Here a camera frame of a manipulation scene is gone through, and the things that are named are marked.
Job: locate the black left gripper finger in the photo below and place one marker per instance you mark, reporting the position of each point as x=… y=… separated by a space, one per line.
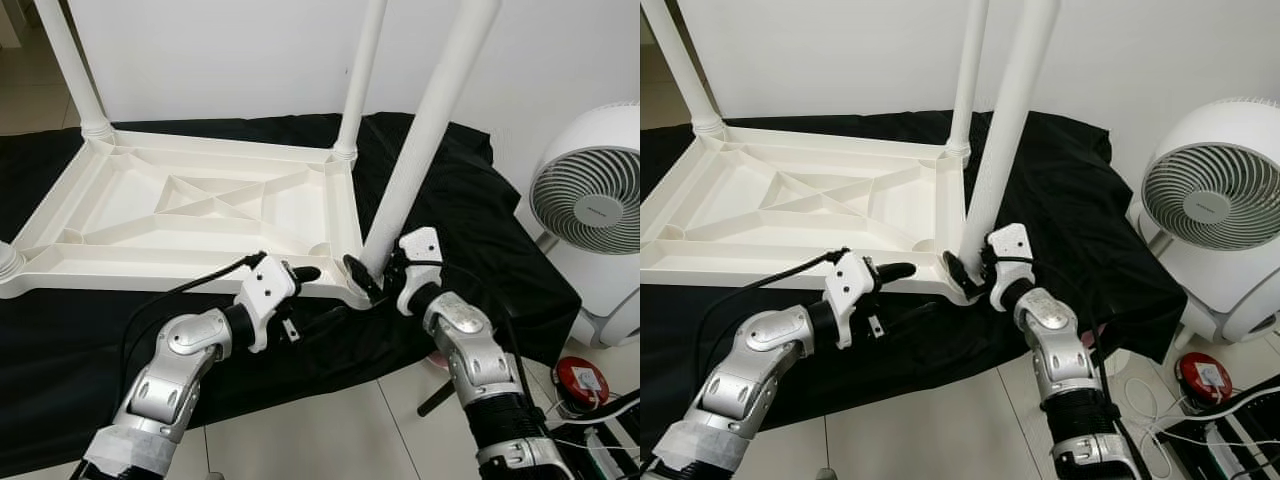
x=306 y=274
x=896 y=271

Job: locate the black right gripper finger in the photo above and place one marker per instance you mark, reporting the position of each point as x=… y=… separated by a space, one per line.
x=960 y=275
x=362 y=280

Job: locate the white plastic table top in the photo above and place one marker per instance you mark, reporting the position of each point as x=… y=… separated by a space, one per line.
x=120 y=200
x=740 y=195

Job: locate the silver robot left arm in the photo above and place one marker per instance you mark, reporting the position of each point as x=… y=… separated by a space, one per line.
x=750 y=375
x=170 y=380

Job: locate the pink plastic object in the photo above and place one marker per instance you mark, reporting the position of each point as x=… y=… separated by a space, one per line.
x=1100 y=335
x=435 y=362

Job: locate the black table cloth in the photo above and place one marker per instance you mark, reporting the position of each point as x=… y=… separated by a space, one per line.
x=1070 y=190
x=460 y=200

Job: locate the black table leg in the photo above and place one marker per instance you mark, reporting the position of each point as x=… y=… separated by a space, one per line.
x=436 y=400

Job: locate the dark grey robot left foot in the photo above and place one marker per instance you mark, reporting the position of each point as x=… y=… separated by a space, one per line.
x=827 y=474

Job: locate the white round floor fan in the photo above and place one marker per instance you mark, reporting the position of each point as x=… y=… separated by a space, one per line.
x=1205 y=190
x=590 y=195

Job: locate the red round device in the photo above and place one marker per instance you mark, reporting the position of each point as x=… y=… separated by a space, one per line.
x=1205 y=376
x=582 y=380

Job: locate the black storage case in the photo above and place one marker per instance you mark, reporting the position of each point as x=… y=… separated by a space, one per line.
x=1240 y=435
x=610 y=440

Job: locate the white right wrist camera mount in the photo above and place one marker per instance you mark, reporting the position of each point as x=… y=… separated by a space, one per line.
x=420 y=250
x=1010 y=245

